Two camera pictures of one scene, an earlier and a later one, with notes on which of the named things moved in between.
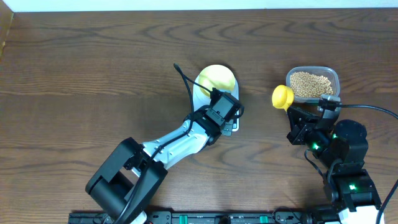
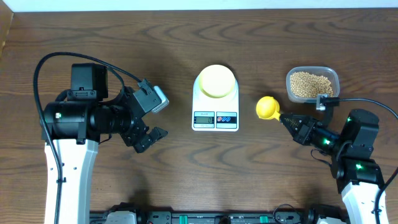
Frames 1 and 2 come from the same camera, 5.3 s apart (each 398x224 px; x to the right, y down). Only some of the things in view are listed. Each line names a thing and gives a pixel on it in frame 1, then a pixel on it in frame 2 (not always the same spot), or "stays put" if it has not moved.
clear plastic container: [310, 83] stays put
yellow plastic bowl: [217, 76] stays put
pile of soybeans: [306, 84] stays put
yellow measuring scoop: [282, 97] to [268, 107]
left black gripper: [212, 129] to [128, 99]
